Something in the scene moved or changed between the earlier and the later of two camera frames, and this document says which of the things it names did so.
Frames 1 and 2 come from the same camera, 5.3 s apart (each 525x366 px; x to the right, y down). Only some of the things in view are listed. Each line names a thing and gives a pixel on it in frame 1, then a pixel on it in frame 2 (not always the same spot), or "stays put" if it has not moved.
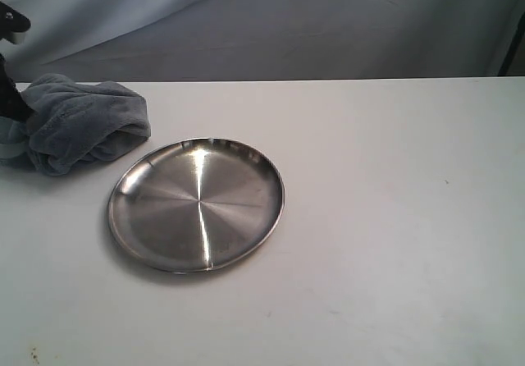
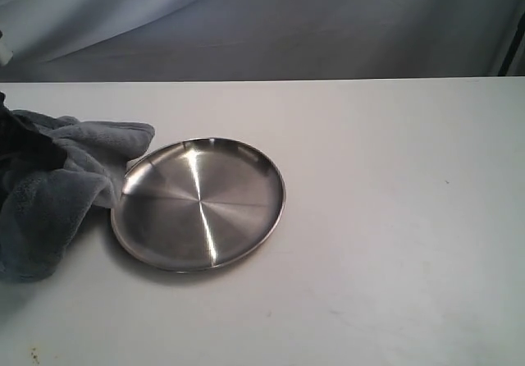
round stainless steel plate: (195, 204) stays put
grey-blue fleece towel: (72, 123) to (52, 171)
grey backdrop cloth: (134, 27) stays put
